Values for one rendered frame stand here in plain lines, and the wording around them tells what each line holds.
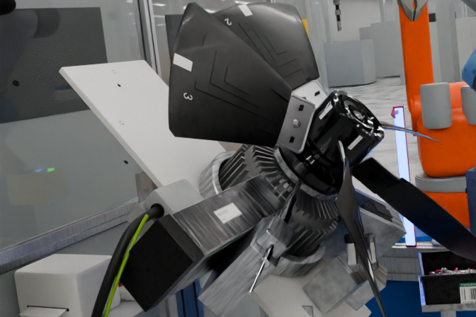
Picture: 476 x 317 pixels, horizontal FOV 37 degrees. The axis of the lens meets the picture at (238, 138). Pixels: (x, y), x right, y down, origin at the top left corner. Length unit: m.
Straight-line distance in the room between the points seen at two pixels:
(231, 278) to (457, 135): 4.12
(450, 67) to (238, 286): 11.44
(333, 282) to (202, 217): 0.34
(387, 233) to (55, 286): 0.66
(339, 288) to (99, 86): 0.56
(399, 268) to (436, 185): 3.41
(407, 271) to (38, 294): 0.84
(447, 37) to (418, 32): 7.11
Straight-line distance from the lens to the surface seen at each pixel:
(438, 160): 5.10
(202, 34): 1.09
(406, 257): 1.74
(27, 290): 1.53
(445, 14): 12.39
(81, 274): 1.44
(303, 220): 1.23
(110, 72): 1.40
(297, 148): 1.20
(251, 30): 1.38
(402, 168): 1.69
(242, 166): 1.24
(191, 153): 1.35
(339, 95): 1.24
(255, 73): 1.13
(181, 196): 1.08
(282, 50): 1.35
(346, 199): 0.96
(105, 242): 1.83
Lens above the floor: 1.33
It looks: 6 degrees down
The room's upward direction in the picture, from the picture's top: 7 degrees counter-clockwise
